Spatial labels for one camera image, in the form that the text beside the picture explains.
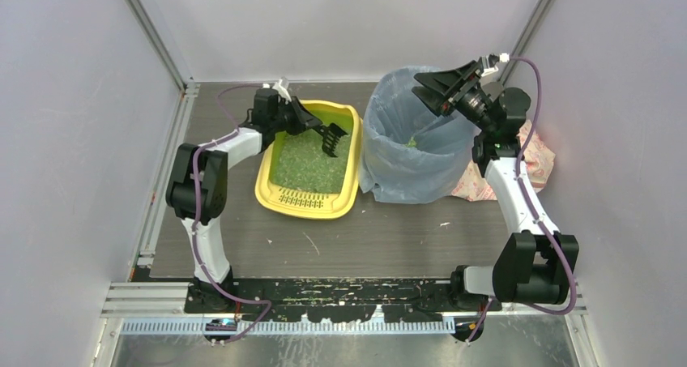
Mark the green cat litter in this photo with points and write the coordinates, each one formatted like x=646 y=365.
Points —
x=303 y=165

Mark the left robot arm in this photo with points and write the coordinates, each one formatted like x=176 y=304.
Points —
x=197 y=190

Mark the black litter scoop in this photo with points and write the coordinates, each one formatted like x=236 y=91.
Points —
x=331 y=135

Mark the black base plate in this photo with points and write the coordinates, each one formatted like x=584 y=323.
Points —
x=336 y=299

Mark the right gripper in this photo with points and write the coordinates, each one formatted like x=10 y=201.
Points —
x=455 y=89

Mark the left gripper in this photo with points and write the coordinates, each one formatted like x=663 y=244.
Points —
x=292 y=114

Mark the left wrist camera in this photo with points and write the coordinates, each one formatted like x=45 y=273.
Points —
x=281 y=86

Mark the blue bag lined bin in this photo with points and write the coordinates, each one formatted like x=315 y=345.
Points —
x=408 y=154

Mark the pink patterned cloth bag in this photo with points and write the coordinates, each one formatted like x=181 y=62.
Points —
x=538 y=158

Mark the yellow litter box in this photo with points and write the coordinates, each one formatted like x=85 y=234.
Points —
x=307 y=204

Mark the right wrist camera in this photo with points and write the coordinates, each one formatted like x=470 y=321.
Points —
x=490 y=65

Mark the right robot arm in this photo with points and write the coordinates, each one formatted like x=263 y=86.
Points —
x=535 y=267

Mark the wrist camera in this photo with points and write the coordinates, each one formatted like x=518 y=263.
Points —
x=281 y=86
x=490 y=65

